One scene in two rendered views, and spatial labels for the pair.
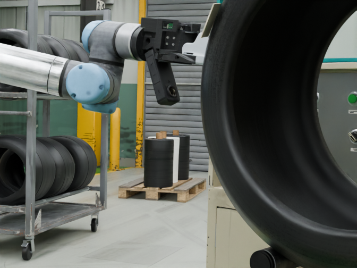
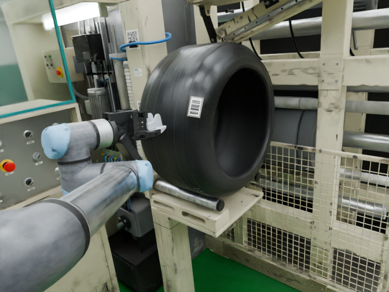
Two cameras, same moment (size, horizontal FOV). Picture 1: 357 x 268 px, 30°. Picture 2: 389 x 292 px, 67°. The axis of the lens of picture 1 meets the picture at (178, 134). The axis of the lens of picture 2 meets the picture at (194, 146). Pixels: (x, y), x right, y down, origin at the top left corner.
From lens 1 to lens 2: 1.41 m
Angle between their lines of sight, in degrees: 87
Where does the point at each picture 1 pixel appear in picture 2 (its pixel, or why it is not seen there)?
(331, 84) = (38, 123)
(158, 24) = (134, 116)
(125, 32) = (105, 128)
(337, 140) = not seen: hidden behind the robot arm
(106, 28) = (83, 130)
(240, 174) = (222, 174)
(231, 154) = (218, 167)
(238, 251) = not seen: hidden behind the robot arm
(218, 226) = not seen: outside the picture
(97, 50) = (83, 151)
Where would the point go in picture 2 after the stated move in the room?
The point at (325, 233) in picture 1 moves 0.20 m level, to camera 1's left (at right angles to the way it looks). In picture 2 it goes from (246, 176) to (256, 203)
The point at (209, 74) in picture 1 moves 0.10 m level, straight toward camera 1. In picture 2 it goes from (204, 135) to (237, 133)
